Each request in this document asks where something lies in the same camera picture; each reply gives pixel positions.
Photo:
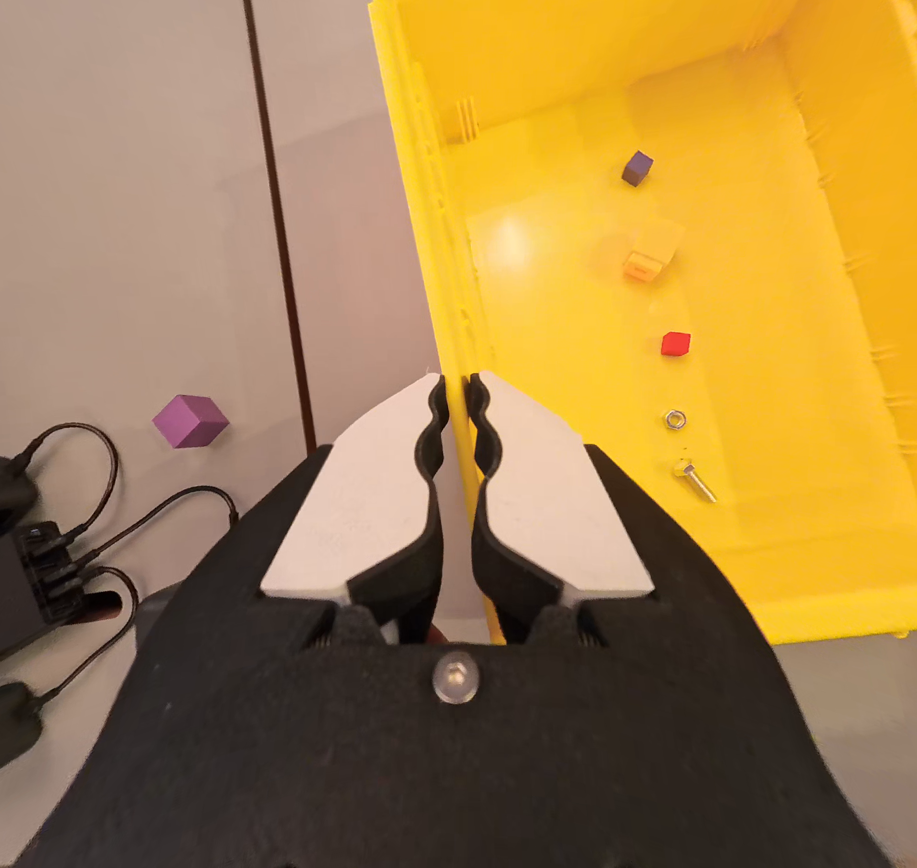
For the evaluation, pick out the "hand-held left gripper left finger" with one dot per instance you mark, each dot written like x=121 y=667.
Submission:
x=358 y=510

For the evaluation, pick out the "black plug adapter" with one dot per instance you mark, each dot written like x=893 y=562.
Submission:
x=14 y=721

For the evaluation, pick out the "yellow block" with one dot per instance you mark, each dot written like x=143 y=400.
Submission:
x=652 y=252

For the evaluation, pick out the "purple cube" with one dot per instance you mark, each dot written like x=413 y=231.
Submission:
x=190 y=420

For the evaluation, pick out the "small dark blue cube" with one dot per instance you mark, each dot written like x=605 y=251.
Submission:
x=637 y=167

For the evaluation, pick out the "metal nut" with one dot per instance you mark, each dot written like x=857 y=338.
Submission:
x=674 y=420

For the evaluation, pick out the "small red cube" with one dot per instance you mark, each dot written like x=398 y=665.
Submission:
x=675 y=344

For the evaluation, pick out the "metal bolt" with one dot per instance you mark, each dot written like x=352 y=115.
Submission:
x=693 y=480

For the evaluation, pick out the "yellow plastic drawer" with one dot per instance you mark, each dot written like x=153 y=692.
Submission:
x=752 y=452

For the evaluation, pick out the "black usb hub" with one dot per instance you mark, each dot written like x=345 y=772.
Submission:
x=36 y=581

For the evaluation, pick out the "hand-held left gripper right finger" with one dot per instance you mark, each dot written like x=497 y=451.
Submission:
x=551 y=510

